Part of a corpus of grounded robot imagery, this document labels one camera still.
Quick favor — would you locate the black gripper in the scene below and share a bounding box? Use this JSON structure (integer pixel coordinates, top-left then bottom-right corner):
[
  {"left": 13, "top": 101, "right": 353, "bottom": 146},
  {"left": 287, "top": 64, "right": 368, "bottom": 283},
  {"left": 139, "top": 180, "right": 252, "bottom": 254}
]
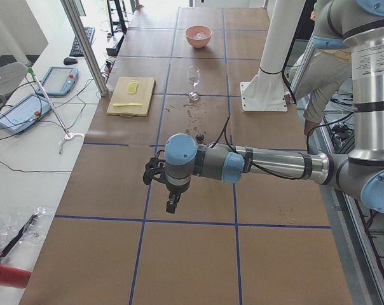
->
[{"left": 166, "top": 182, "right": 190, "bottom": 213}]

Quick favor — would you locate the steel double jigger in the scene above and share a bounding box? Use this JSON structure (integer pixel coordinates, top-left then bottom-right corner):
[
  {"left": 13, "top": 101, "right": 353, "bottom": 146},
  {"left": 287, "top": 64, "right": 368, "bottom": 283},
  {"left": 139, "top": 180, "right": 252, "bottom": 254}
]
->
[{"left": 195, "top": 134, "right": 205, "bottom": 144}]

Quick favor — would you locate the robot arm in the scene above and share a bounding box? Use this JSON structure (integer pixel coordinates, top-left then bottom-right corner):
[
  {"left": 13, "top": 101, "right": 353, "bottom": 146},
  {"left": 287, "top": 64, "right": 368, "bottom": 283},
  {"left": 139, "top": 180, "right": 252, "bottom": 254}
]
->
[{"left": 162, "top": 1, "right": 384, "bottom": 214}]

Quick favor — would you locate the clear wine glass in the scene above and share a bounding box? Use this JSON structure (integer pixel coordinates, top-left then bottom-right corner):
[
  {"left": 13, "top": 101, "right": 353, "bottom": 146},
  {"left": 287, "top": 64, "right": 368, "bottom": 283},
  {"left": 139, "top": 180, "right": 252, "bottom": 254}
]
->
[{"left": 188, "top": 66, "right": 200, "bottom": 101}]

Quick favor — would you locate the yellow plastic knife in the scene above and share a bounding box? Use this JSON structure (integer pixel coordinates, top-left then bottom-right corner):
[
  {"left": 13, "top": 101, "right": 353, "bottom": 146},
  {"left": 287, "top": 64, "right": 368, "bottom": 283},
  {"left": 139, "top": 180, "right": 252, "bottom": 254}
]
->
[{"left": 113, "top": 102, "right": 143, "bottom": 108}]

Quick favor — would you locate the wooden cutting board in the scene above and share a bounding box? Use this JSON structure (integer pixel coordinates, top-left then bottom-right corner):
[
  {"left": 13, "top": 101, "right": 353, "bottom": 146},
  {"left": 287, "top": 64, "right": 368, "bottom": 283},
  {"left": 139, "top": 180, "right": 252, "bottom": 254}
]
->
[{"left": 106, "top": 77, "right": 155, "bottom": 117}]

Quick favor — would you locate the lemon slice stack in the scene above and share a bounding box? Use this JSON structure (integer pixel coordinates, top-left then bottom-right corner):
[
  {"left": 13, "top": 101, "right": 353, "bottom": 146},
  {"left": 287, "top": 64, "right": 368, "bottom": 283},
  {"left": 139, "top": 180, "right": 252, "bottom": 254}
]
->
[{"left": 127, "top": 79, "right": 139, "bottom": 95}]

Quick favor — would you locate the thin rod with green tip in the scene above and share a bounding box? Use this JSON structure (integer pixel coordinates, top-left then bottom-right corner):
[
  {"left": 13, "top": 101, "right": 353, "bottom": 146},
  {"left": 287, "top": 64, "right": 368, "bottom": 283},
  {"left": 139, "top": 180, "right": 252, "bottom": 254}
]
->
[{"left": 27, "top": 67, "right": 85, "bottom": 155}]

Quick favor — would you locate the clear plastic bag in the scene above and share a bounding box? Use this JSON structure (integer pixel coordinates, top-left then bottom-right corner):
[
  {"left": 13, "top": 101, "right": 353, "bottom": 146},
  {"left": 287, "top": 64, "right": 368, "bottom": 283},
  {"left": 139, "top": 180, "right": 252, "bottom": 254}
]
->
[{"left": 0, "top": 206, "right": 56, "bottom": 264}]

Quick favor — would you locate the far blue teach pendant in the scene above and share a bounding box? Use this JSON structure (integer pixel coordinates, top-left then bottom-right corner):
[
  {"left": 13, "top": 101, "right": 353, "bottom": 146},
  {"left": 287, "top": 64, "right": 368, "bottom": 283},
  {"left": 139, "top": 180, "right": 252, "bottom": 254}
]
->
[{"left": 40, "top": 67, "right": 79, "bottom": 97}]

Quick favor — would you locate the blue teach pendant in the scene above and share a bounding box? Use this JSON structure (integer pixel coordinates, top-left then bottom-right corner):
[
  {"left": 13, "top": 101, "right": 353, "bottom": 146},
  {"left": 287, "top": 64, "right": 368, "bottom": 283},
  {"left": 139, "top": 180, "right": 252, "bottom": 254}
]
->
[
  {"left": 40, "top": 67, "right": 79, "bottom": 97},
  {"left": 0, "top": 93, "right": 51, "bottom": 134}
]

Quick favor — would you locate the pink bowl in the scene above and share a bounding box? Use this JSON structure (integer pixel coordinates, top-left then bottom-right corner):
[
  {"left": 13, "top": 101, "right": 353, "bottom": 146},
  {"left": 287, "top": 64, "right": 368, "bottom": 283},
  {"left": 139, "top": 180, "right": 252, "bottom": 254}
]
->
[{"left": 185, "top": 25, "right": 212, "bottom": 49}]

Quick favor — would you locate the near blue teach pendant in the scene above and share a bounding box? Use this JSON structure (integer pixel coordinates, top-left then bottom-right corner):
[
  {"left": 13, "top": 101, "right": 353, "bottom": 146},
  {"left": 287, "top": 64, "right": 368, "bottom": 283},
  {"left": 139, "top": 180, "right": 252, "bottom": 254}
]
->
[{"left": 0, "top": 93, "right": 51, "bottom": 134}]

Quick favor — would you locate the black computer mouse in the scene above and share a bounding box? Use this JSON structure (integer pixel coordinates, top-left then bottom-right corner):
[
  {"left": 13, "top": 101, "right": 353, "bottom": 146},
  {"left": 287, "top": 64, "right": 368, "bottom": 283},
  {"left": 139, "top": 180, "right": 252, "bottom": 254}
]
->
[{"left": 63, "top": 57, "right": 78, "bottom": 65}]

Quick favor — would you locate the black keyboard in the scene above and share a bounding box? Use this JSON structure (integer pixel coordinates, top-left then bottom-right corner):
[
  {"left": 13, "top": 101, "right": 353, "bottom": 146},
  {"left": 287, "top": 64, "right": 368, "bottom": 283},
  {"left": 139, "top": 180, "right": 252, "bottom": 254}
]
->
[{"left": 69, "top": 26, "right": 96, "bottom": 57}]

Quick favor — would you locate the red cylinder bottle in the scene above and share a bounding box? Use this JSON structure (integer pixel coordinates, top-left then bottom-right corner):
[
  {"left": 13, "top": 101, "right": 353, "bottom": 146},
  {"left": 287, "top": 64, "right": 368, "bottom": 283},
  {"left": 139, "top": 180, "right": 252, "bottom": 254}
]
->
[{"left": 0, "top": 264, "right": 32, "bottom": 288}]

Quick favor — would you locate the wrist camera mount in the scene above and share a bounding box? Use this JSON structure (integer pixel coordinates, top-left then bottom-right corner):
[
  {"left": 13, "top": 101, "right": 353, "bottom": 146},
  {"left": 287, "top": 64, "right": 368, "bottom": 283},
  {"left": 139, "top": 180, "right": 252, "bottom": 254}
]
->
[{"left": 142, "top": 149, "right": 167, "bottom": 185}]

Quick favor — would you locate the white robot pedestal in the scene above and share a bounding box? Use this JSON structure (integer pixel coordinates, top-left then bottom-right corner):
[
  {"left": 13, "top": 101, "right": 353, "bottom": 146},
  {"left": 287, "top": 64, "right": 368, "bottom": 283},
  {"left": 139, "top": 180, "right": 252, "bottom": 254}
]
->
[{"left": 240, "top": 0, "right": 306, "bottom": 112}]

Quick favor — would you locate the aluminium frame post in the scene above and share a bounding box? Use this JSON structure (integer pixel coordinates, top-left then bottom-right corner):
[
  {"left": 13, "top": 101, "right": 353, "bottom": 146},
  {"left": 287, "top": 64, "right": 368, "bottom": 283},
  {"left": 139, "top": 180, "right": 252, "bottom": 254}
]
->
[{"left": 60, "top": 0, "right": 108, "bottom": 97}]

